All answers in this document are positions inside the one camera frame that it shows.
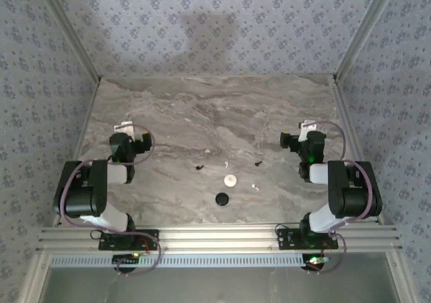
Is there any black controller board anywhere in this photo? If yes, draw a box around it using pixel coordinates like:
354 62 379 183
302 254 333 273
112 252 142 273

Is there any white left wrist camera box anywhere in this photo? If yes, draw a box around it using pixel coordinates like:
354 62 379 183
113 121 136 141

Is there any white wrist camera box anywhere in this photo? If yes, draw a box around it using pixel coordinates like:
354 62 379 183
113 121 136 141
298 119 318 141

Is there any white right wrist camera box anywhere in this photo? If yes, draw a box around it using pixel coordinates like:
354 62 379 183
298 119 318 141

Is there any aluminium table side rail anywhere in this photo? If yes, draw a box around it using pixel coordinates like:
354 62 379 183
69 76 102 169
331 75 385 226

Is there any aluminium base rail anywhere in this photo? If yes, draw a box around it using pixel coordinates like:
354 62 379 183
36 225 403 253

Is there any aluminium corner post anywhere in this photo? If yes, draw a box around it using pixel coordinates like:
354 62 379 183
332 0 401 82
35 0 102 82

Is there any white slotted cable duct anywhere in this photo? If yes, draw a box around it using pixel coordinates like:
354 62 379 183
49 252 333 269

